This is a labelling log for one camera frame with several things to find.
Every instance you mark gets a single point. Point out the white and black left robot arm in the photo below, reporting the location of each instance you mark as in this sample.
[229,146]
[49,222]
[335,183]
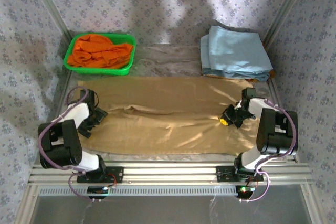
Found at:
[78,111]

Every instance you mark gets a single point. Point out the black left controller board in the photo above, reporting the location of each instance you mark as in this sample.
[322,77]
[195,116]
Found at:
[97,190]

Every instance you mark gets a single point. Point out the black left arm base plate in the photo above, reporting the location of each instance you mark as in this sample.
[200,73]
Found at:
[116,174]

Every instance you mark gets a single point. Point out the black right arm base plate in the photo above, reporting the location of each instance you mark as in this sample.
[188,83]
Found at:
[223,174]

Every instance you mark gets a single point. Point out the aluminium frame post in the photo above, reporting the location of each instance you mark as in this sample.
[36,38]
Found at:
[51,5]
[287,6]

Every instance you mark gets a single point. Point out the aluminium side rail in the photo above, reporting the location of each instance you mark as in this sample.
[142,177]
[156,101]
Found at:
[271,87]
[56,103]

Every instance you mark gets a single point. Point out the black right controller board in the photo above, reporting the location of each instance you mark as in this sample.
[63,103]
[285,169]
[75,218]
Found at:
[244,190]

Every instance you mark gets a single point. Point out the tan trousers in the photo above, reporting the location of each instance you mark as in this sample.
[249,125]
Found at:
[170,108]

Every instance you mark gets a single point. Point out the aluminium mounting rail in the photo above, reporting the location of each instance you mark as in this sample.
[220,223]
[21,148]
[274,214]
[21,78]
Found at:
[183,171]

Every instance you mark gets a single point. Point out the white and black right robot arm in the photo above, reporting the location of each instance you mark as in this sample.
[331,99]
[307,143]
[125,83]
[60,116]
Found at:
[256,106]

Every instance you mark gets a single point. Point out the grey metal lower panel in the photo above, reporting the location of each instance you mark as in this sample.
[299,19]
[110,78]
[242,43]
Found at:
[168,211]

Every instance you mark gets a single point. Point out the green plastic basket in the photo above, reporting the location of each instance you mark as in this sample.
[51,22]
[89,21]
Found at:
[98,71]

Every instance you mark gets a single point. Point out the crumpled orange trousers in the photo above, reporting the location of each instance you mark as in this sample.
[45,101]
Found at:
[99,52]

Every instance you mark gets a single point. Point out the black controller board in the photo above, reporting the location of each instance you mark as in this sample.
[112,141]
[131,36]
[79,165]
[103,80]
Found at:
[244,190]
[97,190]

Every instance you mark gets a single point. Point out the folded light blue trousers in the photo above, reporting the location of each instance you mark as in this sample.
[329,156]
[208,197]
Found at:
[233,51]

